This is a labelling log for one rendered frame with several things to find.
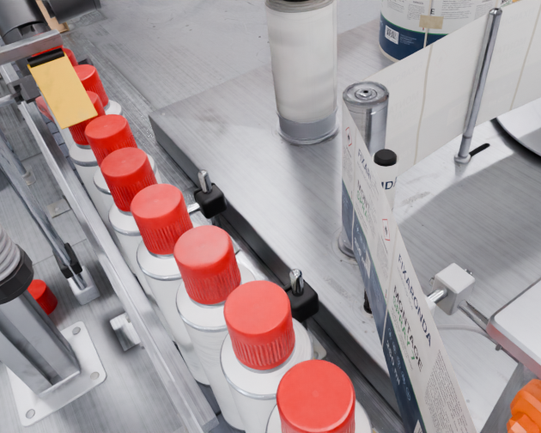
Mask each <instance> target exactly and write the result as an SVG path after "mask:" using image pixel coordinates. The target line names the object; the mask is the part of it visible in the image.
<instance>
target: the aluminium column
mask: <svg viewBox="0 0 541 433"><path fill-rule="evenodd" d="M0 360H1V361H2V362H3V363H4V364H5V365H6V366H7V367H8V368H9V369H10V370H11V371H12V372H13V373H14V374H15V375H16V376H17V377H18V378H19V379H20V380H22V381H23V382H24V383H25V384H26V385H27V386H28V387H29V388H30V389H31V390H32V391H33V392H34V393H35V394H36V395H37V396H38V397H39V398H41V397H43V396H44V395H46V394H48V393H50V392H51V391H53V390H54V389H56V388H58V387H60V386H62V385H63V384H65V383H66V382H68V381H70V380H72V379H74V378H75V377H77V376H79V375H80V374H81V370H80V369H79V366H78V364H77V361H76V358H75V355H74V353H73V350H72V349H71V346H70V343H69V342H68V341H67V339H66V338H65V337H64V335H63V334H62V333H61V332H60V331H59V330H58V328H57V327H56V326H55V325H54V323H53V322H52V321H51V319H50V318H49V317H48V316H47V314H46V313H45V311H44V310H43V309H42V308H41V306H40V305H39V304H38V303H37V302H36V301H35V300H34V298H33V297H32V295H31V294H30V293H29V292H28V290H25V291H24V292H23V293H22V294H21V295H20V296H18V297H17V298H16V299H14V300H12V301H10V302H7V303H4V304H1V305H0Z"/></svg>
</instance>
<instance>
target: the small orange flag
mask: <svg viewBox="0 0 541 433"><path fill-rule="evenodd" d="M27 62H28V65H27V67H28V68H29V69H30V71H31V73H32V75H33V78H34V80H35V81H36V82H37V84H38V86H39V88H40V91H41V92H42V94H43V95H44V97H45V99H46V102H47V103H48V105H49V107H50V109H51V110H52V113H53V114H54V116H55V118H56V120H57V122H58V124H59V125H60V127H61V129H62V130H63V129H65V128H67V127H70V126H72V125H75V124H78V123H80V122H83V121H84V120H87V119H91V118H93V117H95V116H97V115H98V113H97V112H96V110H95V109H94V106H93V104H92V102H91V100H90V99H89V97H88V95H87V93H86V91H85V89H84V87H83V86H82V83H81V81H80V80H79V78H78V76H77V74H76V72H75V70H74V68H73V66H72V64H71V63H70V61H69V59H68V57H67V55H66V53H65V52H63V50H62V48H61V47H59V48H57V49H54V50H51V51H49V52H45V53H42V54H40V55H37V56H34V57H31V58H27Z"/></svg>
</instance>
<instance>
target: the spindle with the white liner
mask: <svg viewBox="0 0 541 433"><path fill-rule="evenodd" d="M264 5H265V10H266V17H267V25H268V35H269V42H270V55H271V65H272V72H273V77H274V89H275V96H276V114H277V116H278V117H279V120H278V121H277V132H278V134H279V135H280V136H281V137H282V138H284V139H285V140H287V141H290V142H291V143H298V144H312V143H320V142H322V141H325V140H326V139H328V138H330V137H332V136H333V135H334V134H335V133H336V132H337V130H338V127H339V119H338V117H337V115H336V112H337V110H338V101H337V0H264Z"/></svg>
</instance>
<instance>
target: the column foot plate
mask: <svg viewBox="0 0 541 433"><path fill-rule="evenodd" d="M61 333H62V334H63V335H64V337H65V338H66V339H67V341H68V342H69V343H70V346H71V349H72V350H73V353H74V355H75V358H76V361H77V364H78V366H79V369H80V370H81V374H80V375H79V376H77V377H75V378H74V379H72V380H70V381H68V382H66V383H65V384H63V385H62V386H60V387H58V388H56V389H54V390H53V391H51V392H50V393H48V394H46V395H44V396H43V397H41V398H39V397H38V396H37V395H36V394H35V393H34V392H33V391H32V390H31V389H30V388H29V387H28V386H27V385H26V384H25V383H24V382H23V381H22V380H20V379H19V378H18V377H17V376H16V375H15V374H14V373H13V372H12V371H11V370H10V369H9V368H8V367H7V366H6V368H7V370H8V374H9V380H10V384H11V387H12V390H13V394H14V397H15V403H16V406H17V410H18V413H19V417H20V420H21V424H22V425H23V426H24V427H29V426H31V425H33V424H35V423H37V422H39V421H40V420H41V419H43V418H45V417H47V416H48V415H50V414H52V413H53V412H55V411H56V410H58V409H60V408H61V407H63V406H65V405H67V404H69V403H70V402H71V401H73V400H74V399H77V398H78V397H80V396H82V395H83V394H85V393H86V392H88V391H90V390H91V389H93V388H95V387H97V386H99V385H100V384H101V383H103V382H104V381H105V380H106V377H107V375H106V371H105V369H104V367H103V365H102V362H101V360H100V357H99V355H98V353H97V350H96V349H95V347H94V343H93V341H92V339H91V337H90V335H89V333H88V329H87V328H86V326H85V324H84V323H83V322H82V321H79V322H77V323H75V324H74V325H72V326H69V327H67V328H65V329H64V330H63V331H61Z"/></svg>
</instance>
